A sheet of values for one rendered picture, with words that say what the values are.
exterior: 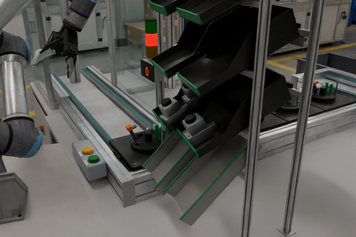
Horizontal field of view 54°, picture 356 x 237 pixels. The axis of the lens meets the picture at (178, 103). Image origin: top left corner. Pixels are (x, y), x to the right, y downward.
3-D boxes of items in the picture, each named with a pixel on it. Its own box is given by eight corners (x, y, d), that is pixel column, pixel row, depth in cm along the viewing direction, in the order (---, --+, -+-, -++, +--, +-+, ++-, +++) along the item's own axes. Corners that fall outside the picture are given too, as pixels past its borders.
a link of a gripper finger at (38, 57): (27, 60, 129) (50, 48, 131) (31, 66, 125) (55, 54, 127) (23, 53, 127) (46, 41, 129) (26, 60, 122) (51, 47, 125)
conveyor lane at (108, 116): (134, 194, 125) (133, 170, 121) (72, 112, 192) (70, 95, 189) (201, 171, 138) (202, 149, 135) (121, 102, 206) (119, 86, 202)
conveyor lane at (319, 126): (135, 203, 121) (134, 178, 117) (103, 159, 147) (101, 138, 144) (359, 124, 178) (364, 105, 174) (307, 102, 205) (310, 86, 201)
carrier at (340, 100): (325, 114, 168) (328, 89, 163) (286, 98, 187) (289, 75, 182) (356, 103, 179) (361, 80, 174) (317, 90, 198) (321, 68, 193)
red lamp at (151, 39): (149, 46, 141) (148, 34, 139) (143, 44, 145) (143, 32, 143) (159, 45, 143) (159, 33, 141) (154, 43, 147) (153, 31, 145)
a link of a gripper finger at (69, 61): (71, 71, 140) (68, 49, 135) (76, 77, 136) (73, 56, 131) (64, 73, 139) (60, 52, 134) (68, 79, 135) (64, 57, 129)
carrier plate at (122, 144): (132, 173, 122) (132, 167, 121) (108, 144, 141) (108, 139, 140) (191, 155, 133) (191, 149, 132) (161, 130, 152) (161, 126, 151)
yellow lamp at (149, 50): (149, 58, 143) (149, 47, 141) (143, 56, 147) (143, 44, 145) (160, 57, 145) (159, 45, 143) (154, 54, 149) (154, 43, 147)
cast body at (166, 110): (170, 128, 98) (159, 109, 95) (163, 124, 102) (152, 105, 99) (193, 111, 101) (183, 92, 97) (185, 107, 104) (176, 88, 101)
